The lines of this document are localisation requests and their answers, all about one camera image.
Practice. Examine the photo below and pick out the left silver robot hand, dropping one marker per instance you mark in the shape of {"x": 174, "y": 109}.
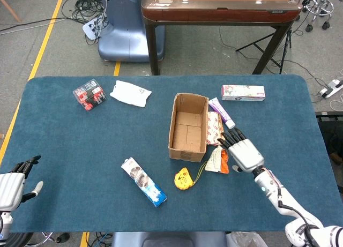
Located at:
{"x": 10, "y": 189}

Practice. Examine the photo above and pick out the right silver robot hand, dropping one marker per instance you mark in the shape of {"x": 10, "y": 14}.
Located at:
{"x": 245, "y": 156}

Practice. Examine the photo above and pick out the orange white snack packet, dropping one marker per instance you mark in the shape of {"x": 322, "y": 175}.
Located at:
{"x": 215, "y": 161}

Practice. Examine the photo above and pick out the beige snack bag red print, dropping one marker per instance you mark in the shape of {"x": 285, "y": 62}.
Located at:
{"x": 214, "y": 129}

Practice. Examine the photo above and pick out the yellow tape measure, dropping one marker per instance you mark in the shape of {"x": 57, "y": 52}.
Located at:
{"x": 183, "y": 180}

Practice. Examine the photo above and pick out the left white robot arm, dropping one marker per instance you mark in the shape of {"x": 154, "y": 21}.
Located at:
{"x": 5, "y": 223}

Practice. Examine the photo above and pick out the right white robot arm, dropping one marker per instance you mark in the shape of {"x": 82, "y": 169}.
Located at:
{"x": 270, "y": 188}

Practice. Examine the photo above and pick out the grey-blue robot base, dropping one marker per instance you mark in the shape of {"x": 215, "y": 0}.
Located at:
{"x": 166, "y": 240}

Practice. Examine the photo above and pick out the open cardboard box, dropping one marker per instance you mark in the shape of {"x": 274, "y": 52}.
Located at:
{"x": 185, "y": 153}

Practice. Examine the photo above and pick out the white floral toothpaste box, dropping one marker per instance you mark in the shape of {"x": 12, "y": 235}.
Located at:
{"x": 242, "y": 93}

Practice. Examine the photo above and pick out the blue cookie package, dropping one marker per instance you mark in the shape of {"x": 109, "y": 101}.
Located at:
{"x": 142, "y": 181}

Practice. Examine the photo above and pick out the red black clear pack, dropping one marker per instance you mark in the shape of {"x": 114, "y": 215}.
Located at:
{"x": 89, "y": 95}

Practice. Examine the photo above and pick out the purple white tube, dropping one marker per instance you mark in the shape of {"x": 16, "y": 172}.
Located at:
{"x": 219, "y": 110}

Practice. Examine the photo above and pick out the chrome chair base with casters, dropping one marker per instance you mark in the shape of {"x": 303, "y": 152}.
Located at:
{"x": 63, "y": 237}

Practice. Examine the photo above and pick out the blue felt table cover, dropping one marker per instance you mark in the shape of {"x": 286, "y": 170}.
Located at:
{"x": 80, "y": 140}

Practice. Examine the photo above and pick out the black equipment case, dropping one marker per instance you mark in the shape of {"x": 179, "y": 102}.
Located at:
{"x": 332, "y": 134}

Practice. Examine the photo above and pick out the black tripod stand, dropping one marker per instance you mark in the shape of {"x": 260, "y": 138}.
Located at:
{"x": 257, "y": 44}

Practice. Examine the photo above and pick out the white tissue pack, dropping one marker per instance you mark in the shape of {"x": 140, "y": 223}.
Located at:
{"x": 130, "y": 94}

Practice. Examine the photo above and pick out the brown mahjong table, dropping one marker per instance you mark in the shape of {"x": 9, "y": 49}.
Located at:
{"x": 214, "y": 15}

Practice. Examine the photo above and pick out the chrome stool black seat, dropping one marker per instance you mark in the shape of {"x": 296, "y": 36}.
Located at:
{"x": 319, "y": 8}

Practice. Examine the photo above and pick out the white power strip with plugs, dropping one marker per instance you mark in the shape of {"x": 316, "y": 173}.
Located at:
{"x": 88, "y": 30}

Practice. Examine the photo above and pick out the white chair wooden legs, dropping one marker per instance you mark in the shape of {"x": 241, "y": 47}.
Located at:
{"x": 10, "y": 7}

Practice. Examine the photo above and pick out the grey-blue robot pedestal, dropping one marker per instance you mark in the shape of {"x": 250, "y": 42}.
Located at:
{"x": 120, "y": 35}

